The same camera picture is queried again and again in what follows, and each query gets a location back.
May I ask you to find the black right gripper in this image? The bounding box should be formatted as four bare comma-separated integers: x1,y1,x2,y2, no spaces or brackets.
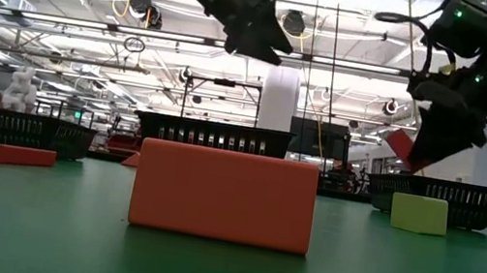
394,54,487,183

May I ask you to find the yellow foam cube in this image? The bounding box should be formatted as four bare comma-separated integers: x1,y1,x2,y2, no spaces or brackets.
387,191,453,239

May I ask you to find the black slotted plastic basket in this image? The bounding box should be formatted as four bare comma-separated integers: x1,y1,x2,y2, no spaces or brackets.
0,107,100,166
131,107,297,163
362,167,487,234

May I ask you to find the white room column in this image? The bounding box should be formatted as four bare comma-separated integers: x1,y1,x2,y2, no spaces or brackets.
257,64,304,135

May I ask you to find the black background monitor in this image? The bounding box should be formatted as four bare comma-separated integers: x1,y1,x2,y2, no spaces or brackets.
286,116,354,163

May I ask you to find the orange rectangular foam block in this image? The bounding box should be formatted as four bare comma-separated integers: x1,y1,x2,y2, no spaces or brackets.
126,136,322,257

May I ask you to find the white stacked foam figure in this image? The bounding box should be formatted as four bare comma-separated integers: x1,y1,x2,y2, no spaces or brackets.
0,63,43,115

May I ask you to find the red rectangular foam block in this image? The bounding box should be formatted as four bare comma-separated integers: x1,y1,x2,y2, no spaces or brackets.
0,141,59,174

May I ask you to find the black ceiling cable reel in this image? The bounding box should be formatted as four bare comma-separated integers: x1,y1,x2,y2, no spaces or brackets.
126,0,154,17
281,8,309,39

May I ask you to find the black hanging cable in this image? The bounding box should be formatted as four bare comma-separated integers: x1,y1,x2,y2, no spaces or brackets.
308,0,355,173

